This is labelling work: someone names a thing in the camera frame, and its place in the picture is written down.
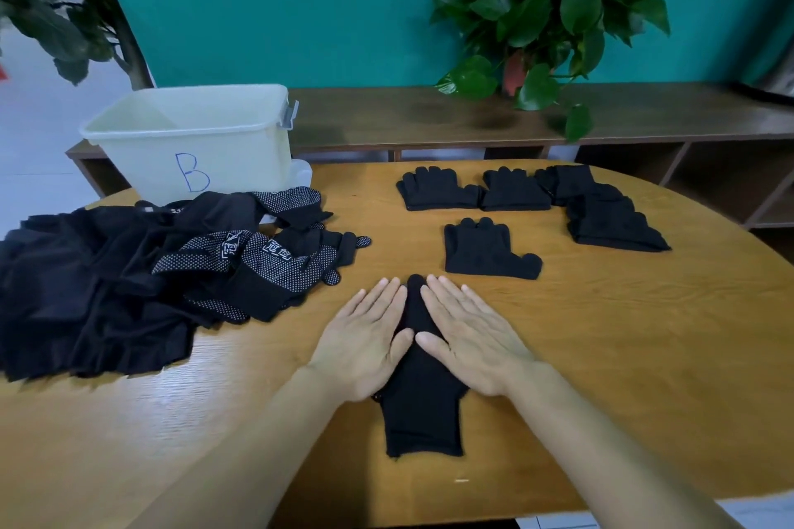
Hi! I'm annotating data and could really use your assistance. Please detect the person's right hand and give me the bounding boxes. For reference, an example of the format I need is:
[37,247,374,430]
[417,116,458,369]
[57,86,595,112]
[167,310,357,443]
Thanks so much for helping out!
[414,274,537,397]

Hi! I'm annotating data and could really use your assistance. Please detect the person's left hand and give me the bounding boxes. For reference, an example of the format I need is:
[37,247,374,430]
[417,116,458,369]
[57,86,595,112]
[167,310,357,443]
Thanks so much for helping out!
[308,277,414,404]

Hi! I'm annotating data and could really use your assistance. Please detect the plain black knit glove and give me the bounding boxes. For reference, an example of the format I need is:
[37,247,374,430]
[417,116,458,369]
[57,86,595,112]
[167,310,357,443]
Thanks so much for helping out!
[372,274,470,459]
[444,217,543,280]
[536,164,598,206]
[397,166,483,211]
[481,167,553,211]

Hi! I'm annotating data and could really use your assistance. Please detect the person's left forearm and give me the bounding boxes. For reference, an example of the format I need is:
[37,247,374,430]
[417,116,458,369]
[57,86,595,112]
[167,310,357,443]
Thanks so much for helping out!
[127,364,344,529]

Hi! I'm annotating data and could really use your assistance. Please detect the person's right forearm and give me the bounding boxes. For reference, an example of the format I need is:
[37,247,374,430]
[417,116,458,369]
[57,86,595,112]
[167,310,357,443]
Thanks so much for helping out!
[505,361,745,529]

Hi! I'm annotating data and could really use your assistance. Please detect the black glove with white dots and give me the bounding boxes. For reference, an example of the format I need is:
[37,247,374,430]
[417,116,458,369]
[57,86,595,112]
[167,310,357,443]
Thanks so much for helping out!
[234,230,373,323]
[251,187,334,231]
[152,230,255,275]
[185,293,250,325]

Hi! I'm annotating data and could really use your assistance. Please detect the small stack of black gloves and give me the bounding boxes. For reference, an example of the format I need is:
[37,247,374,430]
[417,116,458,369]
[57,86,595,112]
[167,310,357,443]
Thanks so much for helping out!
[566,183,672,253]

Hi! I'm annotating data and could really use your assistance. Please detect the white plastic bin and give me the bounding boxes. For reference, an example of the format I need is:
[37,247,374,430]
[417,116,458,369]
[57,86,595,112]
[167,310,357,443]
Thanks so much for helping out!
[79,84,300,207]

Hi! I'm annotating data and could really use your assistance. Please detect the red plant pot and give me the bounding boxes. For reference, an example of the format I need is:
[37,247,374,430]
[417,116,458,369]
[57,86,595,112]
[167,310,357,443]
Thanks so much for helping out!
[502,50,528,97]

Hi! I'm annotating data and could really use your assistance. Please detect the low brown wooden shelf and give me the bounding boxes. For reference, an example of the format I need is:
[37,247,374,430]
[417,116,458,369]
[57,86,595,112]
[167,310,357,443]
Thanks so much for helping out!
[65,82,794,232]

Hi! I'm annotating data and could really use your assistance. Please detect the pile of black cloth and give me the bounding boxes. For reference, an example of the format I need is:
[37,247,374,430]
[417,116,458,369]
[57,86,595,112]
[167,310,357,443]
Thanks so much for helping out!
[0,193,261,384]

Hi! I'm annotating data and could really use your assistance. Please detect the green leafy potted plant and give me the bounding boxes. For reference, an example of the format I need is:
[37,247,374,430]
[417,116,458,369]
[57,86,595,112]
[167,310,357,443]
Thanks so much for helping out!
[430,0,671,144]

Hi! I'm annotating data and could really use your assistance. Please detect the dark tall leafy plant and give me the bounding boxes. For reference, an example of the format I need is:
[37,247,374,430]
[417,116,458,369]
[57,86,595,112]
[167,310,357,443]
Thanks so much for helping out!
[0,0,154,91]

